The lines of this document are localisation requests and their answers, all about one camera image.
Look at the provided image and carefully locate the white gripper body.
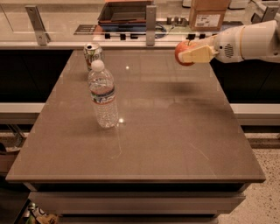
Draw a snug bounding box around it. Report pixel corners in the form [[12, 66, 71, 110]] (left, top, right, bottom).
[[213, 26, 244, 63]]

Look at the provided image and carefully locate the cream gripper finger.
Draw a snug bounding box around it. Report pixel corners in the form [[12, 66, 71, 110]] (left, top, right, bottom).
[[189, 35, 216, 47], [178, 45, 218, 63]]

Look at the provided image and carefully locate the red apple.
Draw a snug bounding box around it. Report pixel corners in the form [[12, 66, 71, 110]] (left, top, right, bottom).
[[175, 40, 193, 67]]

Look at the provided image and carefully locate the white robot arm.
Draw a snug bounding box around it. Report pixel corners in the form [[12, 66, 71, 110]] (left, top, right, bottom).
[[175, 20, 280, 65]]

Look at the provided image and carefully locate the clear plastic water bottle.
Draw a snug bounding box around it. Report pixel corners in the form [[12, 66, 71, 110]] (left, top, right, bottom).
[[87, 60, 118, 129]]

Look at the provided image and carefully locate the brown cardboard box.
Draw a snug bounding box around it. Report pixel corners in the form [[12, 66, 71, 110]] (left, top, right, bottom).
[[189, 0, 230, 31]]

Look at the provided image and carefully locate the dark open tray box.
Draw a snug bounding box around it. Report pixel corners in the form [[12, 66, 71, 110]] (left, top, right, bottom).
[[98, 0, 153, 24]]

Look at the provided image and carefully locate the green soda can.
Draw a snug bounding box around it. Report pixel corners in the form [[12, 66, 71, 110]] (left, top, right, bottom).
[[83, 42, 103, 71]]

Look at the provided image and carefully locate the grey table drawer unit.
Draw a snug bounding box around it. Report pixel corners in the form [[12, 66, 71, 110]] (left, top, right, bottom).
[[29, 191, 245, 224]]

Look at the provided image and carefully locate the right metal glass bracket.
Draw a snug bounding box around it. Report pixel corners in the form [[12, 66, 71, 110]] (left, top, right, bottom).
[[251, 6, 279, 24]]

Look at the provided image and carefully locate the metal glass bracket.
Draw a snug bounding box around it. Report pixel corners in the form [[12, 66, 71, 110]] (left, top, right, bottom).
[[25, 5, 51, 46], [146, 5, 157, 46], [251, 6, 279, 24]]

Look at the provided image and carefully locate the middle metal glass bracket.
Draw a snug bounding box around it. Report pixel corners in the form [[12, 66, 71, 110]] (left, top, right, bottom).
[[146, 5, 157, 46]]

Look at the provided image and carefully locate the left metal glass bracket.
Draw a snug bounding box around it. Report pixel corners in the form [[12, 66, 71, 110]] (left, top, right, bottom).
[[25, 5, 51, 46]]

